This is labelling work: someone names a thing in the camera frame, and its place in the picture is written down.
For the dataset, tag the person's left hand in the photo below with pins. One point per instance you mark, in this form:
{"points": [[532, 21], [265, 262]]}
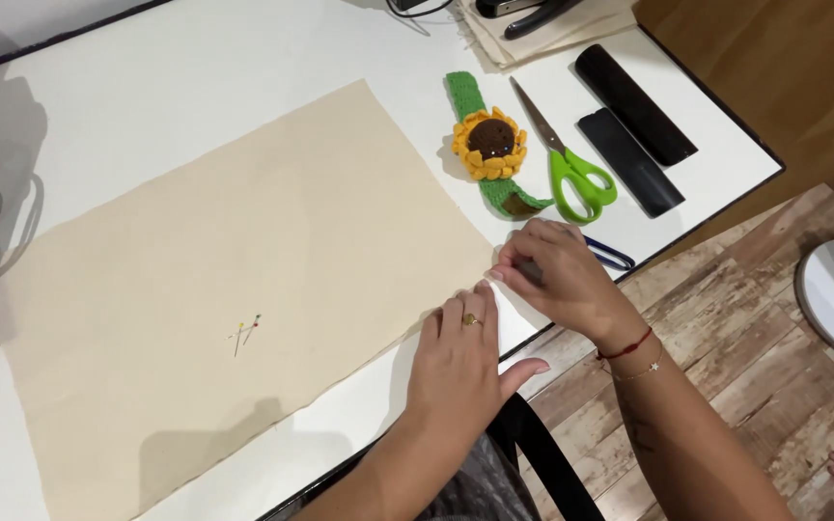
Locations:
{"points": [[453, 376]]}

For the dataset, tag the person's right hand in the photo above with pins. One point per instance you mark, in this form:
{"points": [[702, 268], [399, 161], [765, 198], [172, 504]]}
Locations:
{"points": [[569, 282]]}

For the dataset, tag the beige fabric sheet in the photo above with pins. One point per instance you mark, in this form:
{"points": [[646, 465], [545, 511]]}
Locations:
{"points": [[243, 275]]}

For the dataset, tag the person's grey patterned clothing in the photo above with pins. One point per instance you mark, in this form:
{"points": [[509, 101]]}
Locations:
{"points": [[475, 485]]}

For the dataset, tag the short black glossy bar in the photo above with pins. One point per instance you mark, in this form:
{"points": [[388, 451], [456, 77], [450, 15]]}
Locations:
{"points": [[630, 163]]}

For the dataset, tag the crochet sunflower pincushion wristband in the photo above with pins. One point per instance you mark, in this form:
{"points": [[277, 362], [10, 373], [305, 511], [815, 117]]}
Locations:
{"points": [[491, 141]]}

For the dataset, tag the long black glossy bar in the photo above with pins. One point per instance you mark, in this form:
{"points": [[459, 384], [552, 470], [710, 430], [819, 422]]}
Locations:
{"points": [[634, 105]]}

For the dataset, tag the green-headed pin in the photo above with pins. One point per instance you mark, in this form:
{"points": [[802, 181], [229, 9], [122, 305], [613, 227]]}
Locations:
{"points": [[252, 329]]}

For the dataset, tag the red-headed pin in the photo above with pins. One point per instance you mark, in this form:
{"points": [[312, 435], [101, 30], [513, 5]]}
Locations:
{"points": [[243, 332]]}

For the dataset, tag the yellow-headed pin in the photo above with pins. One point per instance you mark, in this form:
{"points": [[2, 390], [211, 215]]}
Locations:
{"points": [[239, 338]]}

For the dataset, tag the folded beige cloth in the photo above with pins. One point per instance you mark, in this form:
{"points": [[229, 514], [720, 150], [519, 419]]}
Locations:
{"points": [[489, 40]]}

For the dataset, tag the black stapler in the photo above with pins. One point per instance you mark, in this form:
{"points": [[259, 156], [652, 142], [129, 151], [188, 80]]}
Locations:
{"points": [[540, 18]]}

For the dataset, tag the brown wooden panel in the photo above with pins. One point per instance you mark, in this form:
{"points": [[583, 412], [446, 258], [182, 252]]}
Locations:
{"points": [[786, 87]]}

